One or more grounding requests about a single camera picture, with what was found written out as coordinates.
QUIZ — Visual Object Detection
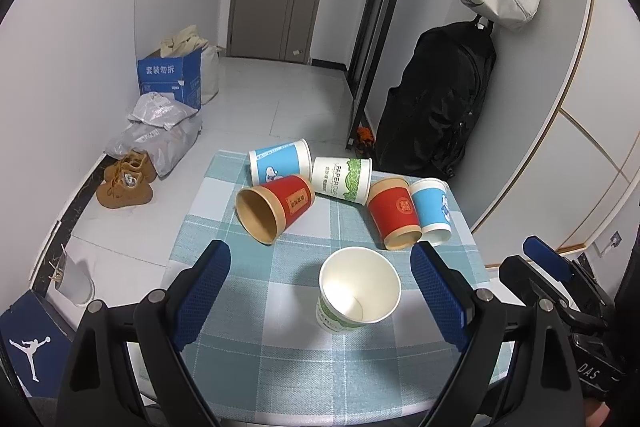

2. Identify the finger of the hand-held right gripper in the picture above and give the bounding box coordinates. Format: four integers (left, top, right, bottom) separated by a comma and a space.
498, 255, 608, 343
522, 235, 608, 308

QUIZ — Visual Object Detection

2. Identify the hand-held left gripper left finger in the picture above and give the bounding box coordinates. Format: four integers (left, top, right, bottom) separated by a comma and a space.
57, 239, 232, 427

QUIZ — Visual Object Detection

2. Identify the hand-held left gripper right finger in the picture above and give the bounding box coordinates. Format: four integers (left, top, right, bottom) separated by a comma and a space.
410, 241, 586, 427

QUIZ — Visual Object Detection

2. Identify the white green paper cup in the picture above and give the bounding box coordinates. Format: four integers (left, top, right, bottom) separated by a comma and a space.
315, 246, 402, 333
311, 156, 374, 206

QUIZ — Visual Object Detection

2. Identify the blue white paper cup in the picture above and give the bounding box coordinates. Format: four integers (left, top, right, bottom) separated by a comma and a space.
248, 138, 314, 186
410, 177, 453, 244

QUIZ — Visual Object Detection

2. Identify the red paper cup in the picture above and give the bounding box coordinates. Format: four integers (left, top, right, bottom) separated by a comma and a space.
367, 177, 424, 251
235, 174, 316, 246

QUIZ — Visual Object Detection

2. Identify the checked tablecloth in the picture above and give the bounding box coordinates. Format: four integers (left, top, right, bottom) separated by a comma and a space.
135, 150, 516, 423

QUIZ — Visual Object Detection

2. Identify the white cabinet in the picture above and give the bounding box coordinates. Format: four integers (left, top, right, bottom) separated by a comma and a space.
472, 0, 640, 268

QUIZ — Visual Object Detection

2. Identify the brown shoe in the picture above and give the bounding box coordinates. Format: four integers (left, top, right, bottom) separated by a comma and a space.
103, 150, 158, 184
96, 167, 153, 209

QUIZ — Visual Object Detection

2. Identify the grey plastic parcel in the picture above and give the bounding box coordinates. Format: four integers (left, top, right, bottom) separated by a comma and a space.
104, 117, 203, 178
127, 92, 198, 130

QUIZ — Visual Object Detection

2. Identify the orange toy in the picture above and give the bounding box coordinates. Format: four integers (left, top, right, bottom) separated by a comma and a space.
354, 128, 376, 158

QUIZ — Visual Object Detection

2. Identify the blue shoe box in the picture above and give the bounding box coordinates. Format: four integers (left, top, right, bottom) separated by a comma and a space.
0, 289, 83, 400

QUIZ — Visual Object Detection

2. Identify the black backpack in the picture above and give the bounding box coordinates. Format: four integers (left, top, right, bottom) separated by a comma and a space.
374, 21, 497, 182

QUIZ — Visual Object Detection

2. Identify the blue cardboard box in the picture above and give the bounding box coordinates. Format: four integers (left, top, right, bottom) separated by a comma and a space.
137, 48, 203, 110

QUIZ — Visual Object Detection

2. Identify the white sack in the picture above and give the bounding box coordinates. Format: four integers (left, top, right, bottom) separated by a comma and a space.
200, 44, 221, 105

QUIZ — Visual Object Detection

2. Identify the black metal frame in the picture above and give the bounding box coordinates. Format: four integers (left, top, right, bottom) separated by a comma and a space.
345, 0, 421, 148

